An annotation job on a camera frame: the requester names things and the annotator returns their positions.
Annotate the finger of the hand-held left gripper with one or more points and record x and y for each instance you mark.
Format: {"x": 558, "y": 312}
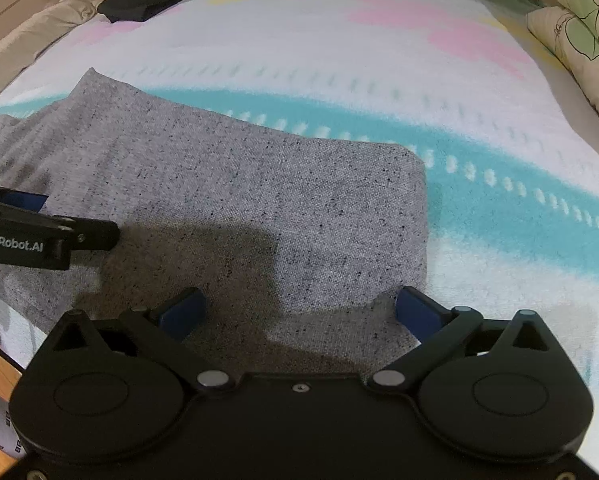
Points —
{"x": 24, "y": 200}
{"x": 96, "y": 236}

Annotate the grey pants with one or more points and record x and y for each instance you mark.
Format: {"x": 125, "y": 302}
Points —
{"x": 279, "y": 200}

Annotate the flower printed blanket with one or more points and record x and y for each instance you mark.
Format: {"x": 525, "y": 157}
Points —
{"x": 379, "y": 70}

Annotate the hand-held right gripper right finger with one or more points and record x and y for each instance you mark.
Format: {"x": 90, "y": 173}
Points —
{"x": 419, "y": 312}

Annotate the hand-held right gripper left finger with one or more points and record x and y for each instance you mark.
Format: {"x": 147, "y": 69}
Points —
{"x": 182, "y": 317}

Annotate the beige comforter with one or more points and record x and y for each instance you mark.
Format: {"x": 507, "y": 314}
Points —
{"x": 29, "y": 35}

